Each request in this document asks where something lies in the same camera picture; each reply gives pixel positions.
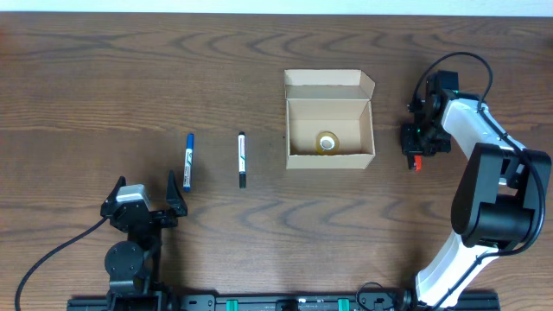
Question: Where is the blue whiteboard marker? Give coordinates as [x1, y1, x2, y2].
[182, 133, 194, 193]

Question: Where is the cardboard box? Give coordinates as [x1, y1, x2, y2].
[283, 69, 376, 169]

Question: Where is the black cable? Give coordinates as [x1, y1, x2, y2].
[408, 51, 546, 311]
[14, 217, 109, 311]

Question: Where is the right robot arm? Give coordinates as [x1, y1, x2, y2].
[400, 71, 552, 310]

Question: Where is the left black cable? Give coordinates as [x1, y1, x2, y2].
[14, 217, 109, 311]

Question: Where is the right black cable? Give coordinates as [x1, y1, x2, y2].
[408, 51, 546, 311]

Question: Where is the black whiteboard marker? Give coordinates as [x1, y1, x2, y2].
[238, 131, 246, 188]

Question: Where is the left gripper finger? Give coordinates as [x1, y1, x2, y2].
[105, 176, 126, 203]
[166, 170, 188, 217]

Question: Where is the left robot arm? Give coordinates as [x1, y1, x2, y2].
[100, 172, 188, 310]

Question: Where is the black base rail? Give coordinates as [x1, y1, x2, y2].
[67, 289, 502, 311]

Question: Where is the yellow tape roll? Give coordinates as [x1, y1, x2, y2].
[315, 131, 340, 156]

